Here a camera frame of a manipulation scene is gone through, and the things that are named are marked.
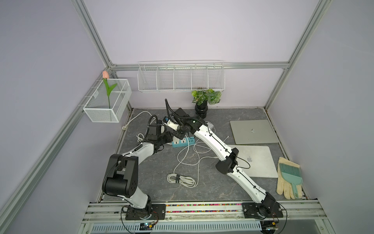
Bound pink artificial tulip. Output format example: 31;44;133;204
102;71;117;108

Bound silver laptop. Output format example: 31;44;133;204
229;145;278;178
230;120;279;145

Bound white slotted cable duct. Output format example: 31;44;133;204
91;220;262;234

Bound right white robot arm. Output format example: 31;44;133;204
164;105;283;220

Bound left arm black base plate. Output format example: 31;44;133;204
124;204;166;220

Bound white charging cable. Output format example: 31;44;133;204
166;143;205;188

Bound teal power strip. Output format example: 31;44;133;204
172;137;195;148

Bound silver laptop far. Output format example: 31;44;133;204
230;120;279;145

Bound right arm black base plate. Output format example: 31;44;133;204
242;202;283;220

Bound cream work glove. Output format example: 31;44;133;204
276;157;303;199

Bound white power strip cord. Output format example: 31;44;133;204
122;111;153;142

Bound white square laptop charger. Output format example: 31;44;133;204
207;122;214;129

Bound green plant black vase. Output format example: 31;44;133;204
191;89;222;119

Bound silver laptop near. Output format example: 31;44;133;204
229;145;278;178

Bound white laptop charger cable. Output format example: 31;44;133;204
181;125;230;167

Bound small white wire basket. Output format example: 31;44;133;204
83;79;132;123

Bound teal plastic brush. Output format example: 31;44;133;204
279;163;303;199

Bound long white wire basket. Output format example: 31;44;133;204
137;60;226;92

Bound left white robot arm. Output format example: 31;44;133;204
102;120;173;219

